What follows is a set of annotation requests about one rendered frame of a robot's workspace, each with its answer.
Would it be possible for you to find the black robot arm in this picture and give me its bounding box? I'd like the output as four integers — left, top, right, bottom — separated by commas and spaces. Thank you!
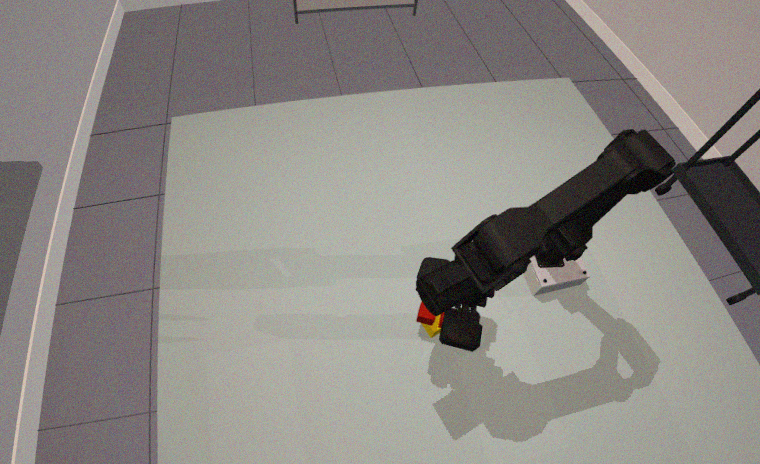
416, 129, 675, 316

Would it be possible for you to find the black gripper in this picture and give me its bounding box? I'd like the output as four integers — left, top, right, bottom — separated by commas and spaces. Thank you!
439, 288, 495, 351

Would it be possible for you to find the yellow cube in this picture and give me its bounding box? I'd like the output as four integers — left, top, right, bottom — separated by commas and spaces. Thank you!
422, 314, 441, 338

